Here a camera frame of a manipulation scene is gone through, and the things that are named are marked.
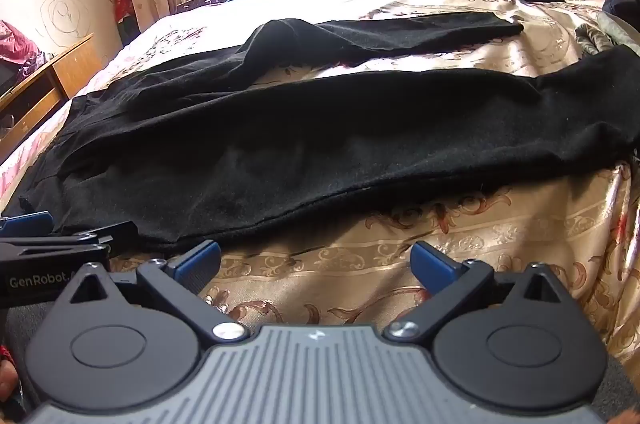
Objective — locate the dark clothes pile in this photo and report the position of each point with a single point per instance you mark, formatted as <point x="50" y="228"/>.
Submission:
<point x="622" y="1"/>

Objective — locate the folded grey cloth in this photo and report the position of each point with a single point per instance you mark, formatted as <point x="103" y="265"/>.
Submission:
<point x="587" y="39"/>

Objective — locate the black pants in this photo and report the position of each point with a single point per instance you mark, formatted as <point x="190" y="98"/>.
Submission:
<point x="300" y="139"/>

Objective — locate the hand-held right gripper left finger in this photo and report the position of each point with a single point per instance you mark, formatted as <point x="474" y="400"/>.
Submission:
<point x="200" y="261"/>

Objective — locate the gold floral bedspread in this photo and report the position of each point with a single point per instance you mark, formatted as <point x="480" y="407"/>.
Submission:
<point x="350" y="254"/>

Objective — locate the dark low stand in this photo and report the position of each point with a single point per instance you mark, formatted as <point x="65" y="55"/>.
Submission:
<point x="197" y="0"/>

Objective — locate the pink cloth on cabinet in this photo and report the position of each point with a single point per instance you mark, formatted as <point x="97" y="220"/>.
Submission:
<point x="15" y="44"/>

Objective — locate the folded olive clothes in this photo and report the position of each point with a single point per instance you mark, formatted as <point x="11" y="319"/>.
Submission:
<point x="617" y="29"/>

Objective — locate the wooden cabinet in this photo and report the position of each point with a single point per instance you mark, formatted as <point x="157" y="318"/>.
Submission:
<point x="60" y="69"/>

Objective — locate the red bag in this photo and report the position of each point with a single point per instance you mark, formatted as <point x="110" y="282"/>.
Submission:
<point x="121" y="4"/>

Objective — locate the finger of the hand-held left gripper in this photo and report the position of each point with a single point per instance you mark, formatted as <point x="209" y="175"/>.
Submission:
<point x="100" y="231"/>
<point x="27" y="222"/>

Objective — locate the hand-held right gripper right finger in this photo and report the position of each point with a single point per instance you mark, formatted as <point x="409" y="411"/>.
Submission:
<point x="432" y="266"/>

